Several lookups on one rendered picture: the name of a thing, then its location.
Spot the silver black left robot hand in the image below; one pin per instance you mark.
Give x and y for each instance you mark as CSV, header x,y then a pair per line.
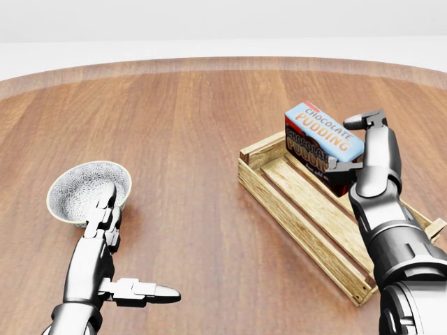
x,y
84,268

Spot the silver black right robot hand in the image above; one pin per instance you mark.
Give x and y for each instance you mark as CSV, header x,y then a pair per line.
x,y
380,157

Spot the chocolate pudding box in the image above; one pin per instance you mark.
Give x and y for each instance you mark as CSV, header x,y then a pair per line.
x,y
316,134

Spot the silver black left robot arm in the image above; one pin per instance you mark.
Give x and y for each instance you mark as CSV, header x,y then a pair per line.
x,y
75,319

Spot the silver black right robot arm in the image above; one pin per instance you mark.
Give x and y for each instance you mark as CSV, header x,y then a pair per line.
x,y
401,251

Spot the wooden slat tray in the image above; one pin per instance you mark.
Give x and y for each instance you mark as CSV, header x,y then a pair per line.
x,y
307,209

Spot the white patterned bowl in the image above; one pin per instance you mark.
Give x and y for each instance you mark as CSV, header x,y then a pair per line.
x,y
78,188

